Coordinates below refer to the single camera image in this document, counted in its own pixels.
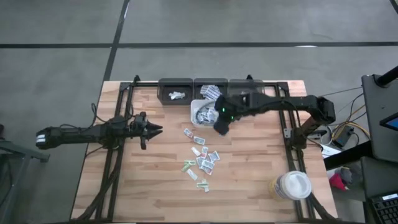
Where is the grey fabric item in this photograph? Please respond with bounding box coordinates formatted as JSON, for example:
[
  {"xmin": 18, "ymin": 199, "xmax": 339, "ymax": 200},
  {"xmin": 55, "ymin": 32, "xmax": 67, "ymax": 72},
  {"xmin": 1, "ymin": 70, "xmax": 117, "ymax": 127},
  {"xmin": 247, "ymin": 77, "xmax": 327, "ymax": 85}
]
[{"xmin": 340, "ymin": 167, "xmax": 354, "ymax": 184}]

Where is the grey metal stand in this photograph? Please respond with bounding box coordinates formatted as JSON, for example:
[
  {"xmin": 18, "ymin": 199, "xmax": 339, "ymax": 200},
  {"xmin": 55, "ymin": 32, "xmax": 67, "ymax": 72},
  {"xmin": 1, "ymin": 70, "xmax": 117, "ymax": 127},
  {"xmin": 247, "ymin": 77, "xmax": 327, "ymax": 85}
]
[{"xmin": 0, "ymin": 124, "xmax": 50, "ymax": 224}]

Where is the black aluminium table frame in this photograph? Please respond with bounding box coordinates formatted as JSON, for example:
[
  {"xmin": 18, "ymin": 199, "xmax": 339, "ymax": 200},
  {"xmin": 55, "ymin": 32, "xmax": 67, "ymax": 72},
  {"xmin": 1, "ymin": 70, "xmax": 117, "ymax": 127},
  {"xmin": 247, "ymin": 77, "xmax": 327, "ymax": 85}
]
[{"xmin": 70, "ymin": 74, "xmax": 340, "ymax": 223}]

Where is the black floor cable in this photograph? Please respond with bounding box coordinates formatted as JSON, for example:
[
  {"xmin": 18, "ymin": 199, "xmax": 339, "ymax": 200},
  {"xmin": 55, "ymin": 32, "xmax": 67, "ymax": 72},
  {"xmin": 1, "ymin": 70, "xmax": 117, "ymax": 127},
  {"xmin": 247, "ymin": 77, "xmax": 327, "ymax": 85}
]
[{"xmin": 320, "ymin": 86, "xmax": 363, "ymax": 97}]

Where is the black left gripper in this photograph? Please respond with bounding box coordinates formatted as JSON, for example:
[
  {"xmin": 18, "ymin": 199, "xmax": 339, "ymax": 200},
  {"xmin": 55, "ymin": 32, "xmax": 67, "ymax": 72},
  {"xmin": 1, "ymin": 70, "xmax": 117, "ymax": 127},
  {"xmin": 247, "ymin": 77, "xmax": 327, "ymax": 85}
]
[{"xmin": 126, "ymin": 111, "xmax": 164, "ymax": 151}]

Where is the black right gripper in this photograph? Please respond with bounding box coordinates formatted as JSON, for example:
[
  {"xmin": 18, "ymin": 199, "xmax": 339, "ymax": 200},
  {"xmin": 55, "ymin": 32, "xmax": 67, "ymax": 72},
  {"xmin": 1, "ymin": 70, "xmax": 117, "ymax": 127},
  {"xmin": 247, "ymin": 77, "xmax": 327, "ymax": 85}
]
[{"xmin": 213, "ymin": 94, "xmax": 254, "ymax": 136}]

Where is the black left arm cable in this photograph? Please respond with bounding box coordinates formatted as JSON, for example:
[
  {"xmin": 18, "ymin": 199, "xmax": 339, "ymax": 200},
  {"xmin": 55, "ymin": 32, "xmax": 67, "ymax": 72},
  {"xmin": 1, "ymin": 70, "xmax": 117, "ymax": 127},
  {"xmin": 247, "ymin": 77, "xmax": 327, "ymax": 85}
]
[{"xmin": 90, "ymin": 103, "xmax": 108, "ymax": 126}]

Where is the monitor with blue screen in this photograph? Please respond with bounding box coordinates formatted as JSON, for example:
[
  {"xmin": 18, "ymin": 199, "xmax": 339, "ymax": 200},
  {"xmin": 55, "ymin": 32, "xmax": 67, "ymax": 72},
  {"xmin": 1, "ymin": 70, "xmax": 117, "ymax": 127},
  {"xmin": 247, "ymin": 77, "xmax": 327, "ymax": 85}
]
[{"xmin": 379, "ymin": 112, "xmax": 398, "ymax": 131}]

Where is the black power adapter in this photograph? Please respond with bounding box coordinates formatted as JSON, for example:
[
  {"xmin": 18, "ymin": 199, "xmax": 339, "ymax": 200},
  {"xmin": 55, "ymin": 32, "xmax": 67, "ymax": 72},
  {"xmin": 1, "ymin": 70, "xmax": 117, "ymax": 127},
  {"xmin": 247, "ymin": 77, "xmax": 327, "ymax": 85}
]
[{"xmin": 331, "ymin": 125, "xmax": 354, "ymax": 149}]

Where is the black side desk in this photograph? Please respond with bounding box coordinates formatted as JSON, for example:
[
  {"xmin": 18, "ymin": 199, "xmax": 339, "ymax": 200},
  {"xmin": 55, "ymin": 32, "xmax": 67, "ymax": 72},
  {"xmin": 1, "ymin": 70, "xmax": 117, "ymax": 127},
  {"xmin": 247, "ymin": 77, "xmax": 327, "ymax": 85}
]
[{"xmin": 323, "ymin": 73, "xmax": 398, "ymax": 200}]

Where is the disinfecting wipes canister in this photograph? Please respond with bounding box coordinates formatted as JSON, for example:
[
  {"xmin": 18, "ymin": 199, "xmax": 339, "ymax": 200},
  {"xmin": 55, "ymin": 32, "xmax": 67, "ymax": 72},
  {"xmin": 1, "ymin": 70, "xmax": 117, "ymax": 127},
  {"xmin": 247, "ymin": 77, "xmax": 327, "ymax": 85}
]
[{"xmin": 269, "ymin": 170, "xmax": 312, "ymax": 201}]

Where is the black pole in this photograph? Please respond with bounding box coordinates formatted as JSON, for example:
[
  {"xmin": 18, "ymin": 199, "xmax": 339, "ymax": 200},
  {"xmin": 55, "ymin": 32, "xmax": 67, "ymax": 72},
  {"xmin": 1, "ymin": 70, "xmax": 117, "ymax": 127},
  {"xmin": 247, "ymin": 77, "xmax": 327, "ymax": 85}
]
[{"xmin": 374, "ymin": 65, "xmax": 398, "ymax": 88}]

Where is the white paper sheet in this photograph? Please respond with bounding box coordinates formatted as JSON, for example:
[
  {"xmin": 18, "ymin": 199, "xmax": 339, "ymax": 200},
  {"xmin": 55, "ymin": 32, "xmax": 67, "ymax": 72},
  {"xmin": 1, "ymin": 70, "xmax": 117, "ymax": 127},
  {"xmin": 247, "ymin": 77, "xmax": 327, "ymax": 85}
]
[{"xmin": 320, "ymin": 144, "xmax": 342, "ymax": 159}]

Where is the yellow and black cable bundle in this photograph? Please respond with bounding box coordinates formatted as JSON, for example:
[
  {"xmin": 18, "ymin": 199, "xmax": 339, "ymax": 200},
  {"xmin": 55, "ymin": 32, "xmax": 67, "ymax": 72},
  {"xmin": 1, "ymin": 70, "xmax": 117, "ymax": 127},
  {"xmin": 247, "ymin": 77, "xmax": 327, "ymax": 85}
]
[{"xmin": 331, "ymin": 92, "xmax": 371, "ymax": 141}]

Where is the red fabric item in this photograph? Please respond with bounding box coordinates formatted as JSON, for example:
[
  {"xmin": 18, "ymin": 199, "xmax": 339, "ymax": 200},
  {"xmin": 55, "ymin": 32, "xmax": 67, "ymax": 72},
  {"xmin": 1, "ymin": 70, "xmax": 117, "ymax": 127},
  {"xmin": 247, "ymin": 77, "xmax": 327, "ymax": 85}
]
[{"xmin": 328, "ymin": 174, "xmax": 349, "ymax": 192}]

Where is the grey plastic bin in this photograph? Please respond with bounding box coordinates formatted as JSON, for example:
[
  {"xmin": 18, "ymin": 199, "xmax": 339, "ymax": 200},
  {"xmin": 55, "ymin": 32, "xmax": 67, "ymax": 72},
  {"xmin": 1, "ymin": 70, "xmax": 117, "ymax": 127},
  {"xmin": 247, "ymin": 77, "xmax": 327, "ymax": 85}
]
[
  {"xmin": 157, "ymin": 78, "xmax": 195, "ymax": 106},
  {"xmin": 228, "ymin": 78, "xmax": 266, "ymax": 97},
  {"xmin": 193, "ymin": 77, "xmax": 230, "ymax": 101}
]

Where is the black keyboard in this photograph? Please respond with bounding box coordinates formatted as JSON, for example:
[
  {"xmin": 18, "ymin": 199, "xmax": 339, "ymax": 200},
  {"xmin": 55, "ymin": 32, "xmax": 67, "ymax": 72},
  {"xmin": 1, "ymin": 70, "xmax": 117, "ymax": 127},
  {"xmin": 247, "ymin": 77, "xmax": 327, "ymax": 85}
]
[{"xmin": 369, "ymin": 192, "xmax": 398, "ymax": 224}]

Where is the white plastic bin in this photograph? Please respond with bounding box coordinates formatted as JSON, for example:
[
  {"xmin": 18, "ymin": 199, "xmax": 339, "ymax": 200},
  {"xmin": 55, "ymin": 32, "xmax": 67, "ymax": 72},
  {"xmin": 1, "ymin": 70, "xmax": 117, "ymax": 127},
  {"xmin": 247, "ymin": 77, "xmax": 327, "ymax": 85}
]
[{"xmin": 190, "ymin": 98, "xmax": 230, "ymax": 129}]

